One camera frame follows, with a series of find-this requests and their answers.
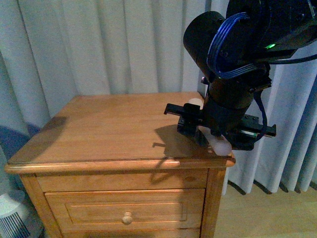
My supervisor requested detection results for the black cable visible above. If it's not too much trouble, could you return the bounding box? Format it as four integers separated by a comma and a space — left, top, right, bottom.
254, 55, 317, 139

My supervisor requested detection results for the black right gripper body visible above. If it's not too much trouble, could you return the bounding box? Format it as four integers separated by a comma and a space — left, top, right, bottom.
164, 98, 276, 151

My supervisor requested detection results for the blue ribbon cable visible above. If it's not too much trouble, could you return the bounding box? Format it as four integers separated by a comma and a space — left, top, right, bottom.
206, 12, 259, 79

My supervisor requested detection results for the wooden nightstand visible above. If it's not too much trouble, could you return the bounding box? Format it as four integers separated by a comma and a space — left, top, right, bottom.
5, 92, 235, 238

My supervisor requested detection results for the grey curtain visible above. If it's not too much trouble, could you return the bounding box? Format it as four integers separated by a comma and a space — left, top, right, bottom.
0, 0, 317, 193

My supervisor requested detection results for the round wooden drawer knob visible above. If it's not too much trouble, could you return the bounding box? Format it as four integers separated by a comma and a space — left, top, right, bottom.
121, 212, 133, 225

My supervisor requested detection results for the beige brush with black bristles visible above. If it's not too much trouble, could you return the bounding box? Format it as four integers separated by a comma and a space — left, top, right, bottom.
186, 98, 232, 156

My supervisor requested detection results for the white fan heater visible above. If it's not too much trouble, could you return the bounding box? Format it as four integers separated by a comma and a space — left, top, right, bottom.
0, 190, 30, 238

